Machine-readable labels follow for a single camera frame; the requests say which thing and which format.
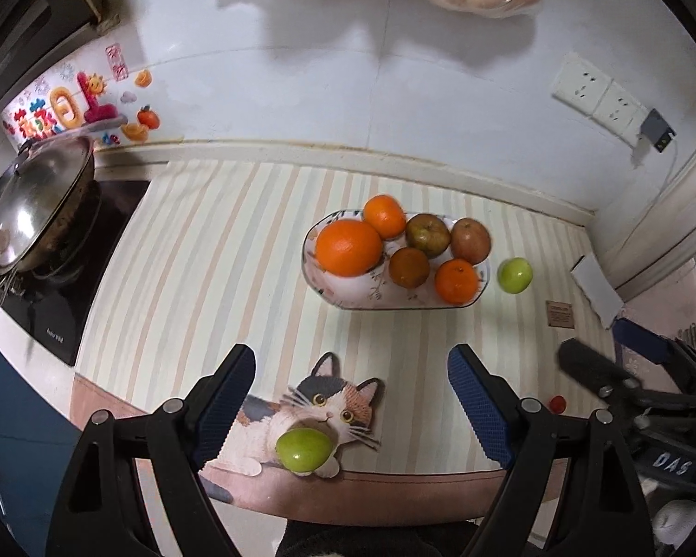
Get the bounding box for black range hood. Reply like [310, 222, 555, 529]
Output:
[0, 0, 105, 129]

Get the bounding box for small dark brown fruit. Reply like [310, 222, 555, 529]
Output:
[389, 247, 431, 289]

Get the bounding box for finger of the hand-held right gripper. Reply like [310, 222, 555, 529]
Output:
[612, 318, 696, 389]
[558, 338, 696, 414]

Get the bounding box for striped tablecloth with pink border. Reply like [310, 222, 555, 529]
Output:
[72, 156, 674, 529]

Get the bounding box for brown card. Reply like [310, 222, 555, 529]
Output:
[546, 300, 576, 327]

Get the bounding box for black wok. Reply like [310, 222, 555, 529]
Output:
[12, 177, 102, 279]

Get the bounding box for large orange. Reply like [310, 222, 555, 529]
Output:
[316, 220, 384, 277]

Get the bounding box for small orange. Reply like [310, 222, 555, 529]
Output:
[435, 259, 480, 304]
[363, 195, 407, 240]

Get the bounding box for black wall charger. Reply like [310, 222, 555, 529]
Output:
[639, 109, 677, 153]

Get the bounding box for white cable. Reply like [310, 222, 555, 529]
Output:
[632, 133, 681, 198]

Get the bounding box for black glass stove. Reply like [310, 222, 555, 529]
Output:
[0, 177, 152, 368]

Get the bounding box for colourful wall stickers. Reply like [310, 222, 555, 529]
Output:
[3, 40, 163, 146]

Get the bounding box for reddish brown pear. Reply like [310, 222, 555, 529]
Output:
[451, 218, 493, 264]

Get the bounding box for white wall socket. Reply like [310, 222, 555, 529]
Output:
[552, 52, 610, 114]
[592, 81, 647, 140]

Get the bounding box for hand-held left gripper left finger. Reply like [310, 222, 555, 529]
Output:
[46, 343, 257, 557]

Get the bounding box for cat-shaped mat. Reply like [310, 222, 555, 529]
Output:
[200, 351, 384, 503]

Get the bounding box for floral oval plate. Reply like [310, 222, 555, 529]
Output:
[302, 210, 493, 310]

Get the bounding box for steel wok with lid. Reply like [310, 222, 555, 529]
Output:
[0, 136, 97, 273]

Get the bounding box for greenish brown apple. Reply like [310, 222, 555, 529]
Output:
[405, 214, 449, 259]

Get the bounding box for green apple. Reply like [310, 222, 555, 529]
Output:
[497, 257, 533, 294]
[275, 426, 334, 473]

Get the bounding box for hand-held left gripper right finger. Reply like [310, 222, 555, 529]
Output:
[448, 343, 656, 557]

